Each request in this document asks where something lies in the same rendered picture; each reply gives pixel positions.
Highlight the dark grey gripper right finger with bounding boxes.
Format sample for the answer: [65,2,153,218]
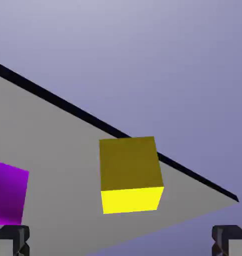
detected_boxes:
[211,225,242,256]

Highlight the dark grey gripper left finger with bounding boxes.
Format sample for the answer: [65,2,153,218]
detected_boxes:
[0,225,30,256]

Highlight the small purple cube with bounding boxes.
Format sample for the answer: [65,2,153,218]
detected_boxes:
[0,160,30,226]

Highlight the small yellow cube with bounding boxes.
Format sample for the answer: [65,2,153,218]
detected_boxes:
[99,136,165,215]

